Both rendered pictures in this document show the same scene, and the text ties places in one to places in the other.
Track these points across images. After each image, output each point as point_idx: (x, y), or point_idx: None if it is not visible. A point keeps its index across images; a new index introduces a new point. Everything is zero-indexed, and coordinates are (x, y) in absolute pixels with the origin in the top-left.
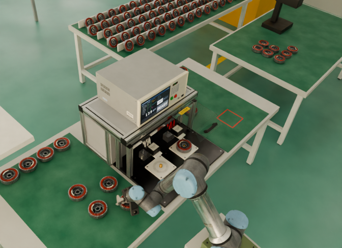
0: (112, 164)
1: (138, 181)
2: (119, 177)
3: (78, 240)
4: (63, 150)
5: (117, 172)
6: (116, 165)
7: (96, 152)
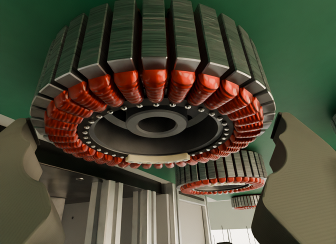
0: (162, 183)
1: (56, 173)
2: (153, 169)
3: None
4: (256, 198)
5: (153, 175)
6: (154, 204)
7: (194, 201)
